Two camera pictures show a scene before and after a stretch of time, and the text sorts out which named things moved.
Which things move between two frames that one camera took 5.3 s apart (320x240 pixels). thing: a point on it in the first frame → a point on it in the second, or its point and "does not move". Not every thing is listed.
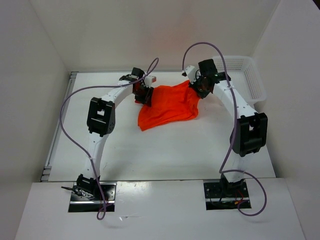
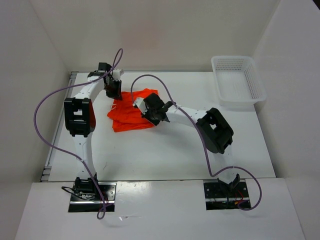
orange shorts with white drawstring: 170,103 → 124,116
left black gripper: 146,100 → 116,95
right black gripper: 202,95 → 155,122
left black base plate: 78,204 does not move
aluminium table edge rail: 47,169 does not move
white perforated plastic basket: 244,75 does not move
